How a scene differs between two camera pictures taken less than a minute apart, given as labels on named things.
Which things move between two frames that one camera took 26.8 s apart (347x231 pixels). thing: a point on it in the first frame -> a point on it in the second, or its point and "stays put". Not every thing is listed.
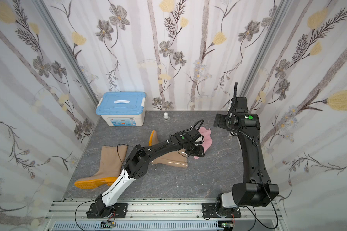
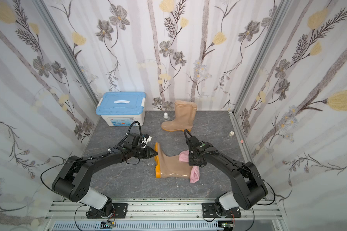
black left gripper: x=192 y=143 -> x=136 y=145
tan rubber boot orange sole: x=173 y=159 -> x=185 y=112
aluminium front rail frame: x=271 y=218 stays put
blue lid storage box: x=122 y=109 stays put
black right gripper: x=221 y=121 -> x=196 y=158
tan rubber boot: x=113 y=159 -> x=169 y=166
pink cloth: x=206 y=133 -> x=194 y=173
